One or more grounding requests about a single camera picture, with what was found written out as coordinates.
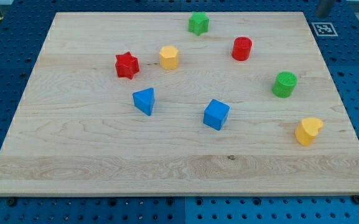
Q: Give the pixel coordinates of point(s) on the yellow heart block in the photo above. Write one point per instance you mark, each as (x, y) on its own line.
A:
(307, 130)

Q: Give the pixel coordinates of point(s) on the blue cube block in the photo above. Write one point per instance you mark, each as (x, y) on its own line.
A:
(215, 114)

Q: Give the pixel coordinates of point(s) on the blue triangle block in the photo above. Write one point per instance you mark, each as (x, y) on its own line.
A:
(144, 100)

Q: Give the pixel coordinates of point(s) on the yellow hexagon block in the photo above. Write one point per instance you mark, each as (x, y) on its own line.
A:
(169, 57)

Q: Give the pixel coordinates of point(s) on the wooden board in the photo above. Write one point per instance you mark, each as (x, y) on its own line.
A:
(77, 133)

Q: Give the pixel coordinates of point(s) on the red star block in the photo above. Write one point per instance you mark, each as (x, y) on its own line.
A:
(126, 65)

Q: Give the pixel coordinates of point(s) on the red cylinder block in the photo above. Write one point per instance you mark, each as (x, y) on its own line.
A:
(241, 48)

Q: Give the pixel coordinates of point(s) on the green star block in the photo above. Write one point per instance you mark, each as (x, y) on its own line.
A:
(198, 23)

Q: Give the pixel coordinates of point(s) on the green cylinder block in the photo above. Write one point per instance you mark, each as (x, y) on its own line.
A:
(284, 84)

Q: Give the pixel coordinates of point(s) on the white fiducial marker tag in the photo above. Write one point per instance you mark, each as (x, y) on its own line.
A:
(324, 29)

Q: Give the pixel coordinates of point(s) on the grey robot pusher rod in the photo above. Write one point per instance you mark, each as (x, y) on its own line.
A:
(324, 8)

